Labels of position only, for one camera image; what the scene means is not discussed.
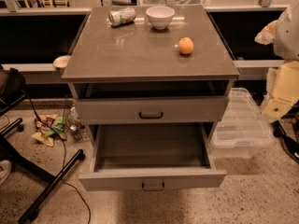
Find small bowl on ledge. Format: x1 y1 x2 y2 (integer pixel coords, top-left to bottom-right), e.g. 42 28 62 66
53 55 71 69

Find black cart leg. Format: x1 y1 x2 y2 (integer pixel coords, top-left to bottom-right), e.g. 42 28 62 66
272 120 299 163

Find orange fruit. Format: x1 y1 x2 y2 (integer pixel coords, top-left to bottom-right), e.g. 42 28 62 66
178 37 194 55

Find grey drawer cabinet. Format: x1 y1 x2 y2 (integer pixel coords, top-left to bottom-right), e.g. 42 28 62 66
61 5 241 147

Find lying soda can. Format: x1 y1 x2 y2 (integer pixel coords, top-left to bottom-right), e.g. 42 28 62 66
107 7 135 27

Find black power cable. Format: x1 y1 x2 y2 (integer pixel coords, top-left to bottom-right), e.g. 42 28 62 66
21 90 92 224

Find white bowl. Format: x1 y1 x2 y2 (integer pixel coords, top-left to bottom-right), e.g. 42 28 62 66
146 6 175 30

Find snack wrappers on floor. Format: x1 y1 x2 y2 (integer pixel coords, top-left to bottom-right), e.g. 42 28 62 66
32 114 67 147

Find grey top drawer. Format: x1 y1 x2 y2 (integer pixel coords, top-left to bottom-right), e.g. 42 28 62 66
75 97 228 125

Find black stand frame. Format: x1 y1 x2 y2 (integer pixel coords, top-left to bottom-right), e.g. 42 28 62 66
0 68 86 224

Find white shoe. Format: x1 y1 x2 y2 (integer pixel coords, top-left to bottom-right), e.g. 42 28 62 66
0 160 12 186

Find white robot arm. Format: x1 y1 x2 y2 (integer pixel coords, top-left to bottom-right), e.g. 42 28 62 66
254 0 299 119

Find wire basket with bottles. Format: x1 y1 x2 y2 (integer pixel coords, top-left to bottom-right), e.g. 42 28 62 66
63 94 89 142

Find grey drawer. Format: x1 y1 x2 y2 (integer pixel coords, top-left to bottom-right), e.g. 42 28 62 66
75 97 228 125
79 123 226 191

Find clear plastic storage bin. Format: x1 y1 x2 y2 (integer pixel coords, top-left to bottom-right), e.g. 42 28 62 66
209 88 275 158

